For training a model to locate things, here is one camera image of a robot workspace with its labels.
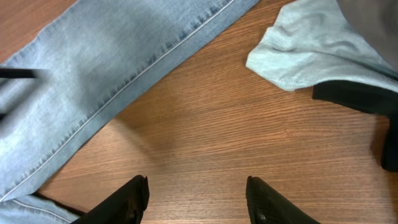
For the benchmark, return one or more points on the grey brown trousers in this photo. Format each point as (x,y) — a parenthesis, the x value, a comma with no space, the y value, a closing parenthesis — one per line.
(376,21)

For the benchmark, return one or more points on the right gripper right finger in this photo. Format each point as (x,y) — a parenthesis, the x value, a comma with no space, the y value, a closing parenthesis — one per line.
(267,206)

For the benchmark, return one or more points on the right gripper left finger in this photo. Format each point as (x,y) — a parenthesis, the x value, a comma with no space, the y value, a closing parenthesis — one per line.
(124,206)

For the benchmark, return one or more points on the light blue denim jeans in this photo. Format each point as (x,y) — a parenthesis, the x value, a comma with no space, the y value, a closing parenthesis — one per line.
(89,64)

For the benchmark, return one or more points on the black garment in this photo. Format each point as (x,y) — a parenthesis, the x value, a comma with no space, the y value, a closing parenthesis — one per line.
(367,99)

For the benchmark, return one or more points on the light blue t-shirt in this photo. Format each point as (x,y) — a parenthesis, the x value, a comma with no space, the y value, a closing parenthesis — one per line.
(311,42)

